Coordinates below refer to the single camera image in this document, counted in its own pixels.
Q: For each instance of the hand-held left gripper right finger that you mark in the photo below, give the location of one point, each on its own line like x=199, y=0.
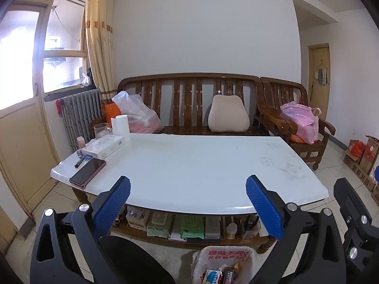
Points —
x=263, y=205

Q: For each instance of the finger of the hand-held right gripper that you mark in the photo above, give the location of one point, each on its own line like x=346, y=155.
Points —
x=353, y=204

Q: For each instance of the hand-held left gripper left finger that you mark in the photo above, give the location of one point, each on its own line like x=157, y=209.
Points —
x=114, y=204

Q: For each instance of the plastic bag lined trash bin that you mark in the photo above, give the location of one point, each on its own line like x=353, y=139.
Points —
x=225, y=253

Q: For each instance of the dark cigarette pack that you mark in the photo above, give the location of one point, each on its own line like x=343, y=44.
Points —
x=229, y=275

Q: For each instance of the blue medicine box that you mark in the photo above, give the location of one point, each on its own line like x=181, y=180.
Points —
x=211, y=278

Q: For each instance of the clear plastic container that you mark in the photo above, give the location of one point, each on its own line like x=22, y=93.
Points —
x=248, y=227

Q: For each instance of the white and red carton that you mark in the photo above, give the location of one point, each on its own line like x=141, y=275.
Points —
x=137, y=217

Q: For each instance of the printed cardboard box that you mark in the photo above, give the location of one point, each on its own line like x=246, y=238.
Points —
x=359, y=173

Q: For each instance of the dark smartphone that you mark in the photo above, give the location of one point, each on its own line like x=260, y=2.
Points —
x=87, y=173

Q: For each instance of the white bottle yellow label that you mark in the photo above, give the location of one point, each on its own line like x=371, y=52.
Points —
x=231, y=232

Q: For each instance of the grey green wipes pack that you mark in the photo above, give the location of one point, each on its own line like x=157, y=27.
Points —
x=160, y=224

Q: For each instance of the black pen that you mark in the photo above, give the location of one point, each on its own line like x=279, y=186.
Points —
x=79, y=162

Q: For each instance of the grey white carton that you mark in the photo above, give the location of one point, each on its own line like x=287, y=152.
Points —
x=213, y=226

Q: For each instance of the red plastic bag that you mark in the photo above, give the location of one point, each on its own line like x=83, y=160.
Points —
x=356, y=149

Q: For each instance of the long white flat box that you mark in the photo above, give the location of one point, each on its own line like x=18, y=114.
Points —
x=103, y=146

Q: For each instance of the pink and white box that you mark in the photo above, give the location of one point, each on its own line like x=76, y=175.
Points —
x=176, y=227

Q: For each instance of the small pink bottle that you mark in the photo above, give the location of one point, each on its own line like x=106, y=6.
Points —
x=80, y=142

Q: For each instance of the bright green wipes pack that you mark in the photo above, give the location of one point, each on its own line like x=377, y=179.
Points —
x=193, y=226

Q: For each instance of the orange packet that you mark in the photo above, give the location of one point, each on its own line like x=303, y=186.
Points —
x=296, y=139

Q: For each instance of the clear glass mug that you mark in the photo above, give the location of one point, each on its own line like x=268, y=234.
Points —
x=100, y=130

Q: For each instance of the white paper towel roll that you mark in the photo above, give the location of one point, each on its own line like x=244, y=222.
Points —
x=120, y=125

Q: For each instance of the white top wooden table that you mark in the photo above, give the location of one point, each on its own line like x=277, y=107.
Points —
x=192, y=168

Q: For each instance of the wooden armchair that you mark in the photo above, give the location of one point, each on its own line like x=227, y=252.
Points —
x=281, y=121

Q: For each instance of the orange bag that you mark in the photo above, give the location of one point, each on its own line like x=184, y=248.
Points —
x=111, y=112

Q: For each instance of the pink plastic bag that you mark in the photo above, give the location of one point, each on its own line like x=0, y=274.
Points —
x=302, y=121

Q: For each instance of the grey radiator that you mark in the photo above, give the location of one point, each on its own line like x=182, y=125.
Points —
x=80, y=115

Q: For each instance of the translucent white plastic bag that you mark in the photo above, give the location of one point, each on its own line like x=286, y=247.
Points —
x=139, y=112

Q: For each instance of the beige cushion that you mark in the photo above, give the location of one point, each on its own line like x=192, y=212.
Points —
x=228, y=114

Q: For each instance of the yellow balcony door with window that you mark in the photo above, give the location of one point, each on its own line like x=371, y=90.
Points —
x=23, y=142

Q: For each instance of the yellow interior door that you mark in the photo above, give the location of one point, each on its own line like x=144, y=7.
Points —
x=314, y=100

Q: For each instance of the red cloth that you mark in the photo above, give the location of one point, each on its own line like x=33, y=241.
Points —
x=59, y=106

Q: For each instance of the small white plastic bag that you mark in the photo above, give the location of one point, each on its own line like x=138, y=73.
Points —
x=86, y=80

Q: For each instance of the hanger with grey cloth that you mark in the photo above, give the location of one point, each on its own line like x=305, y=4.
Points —
x=322, y=75

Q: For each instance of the wooden slatted bench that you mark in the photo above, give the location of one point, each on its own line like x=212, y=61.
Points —
x=189, y=76

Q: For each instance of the beige patterned curtain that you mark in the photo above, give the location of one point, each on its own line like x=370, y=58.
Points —
x=99, y=35

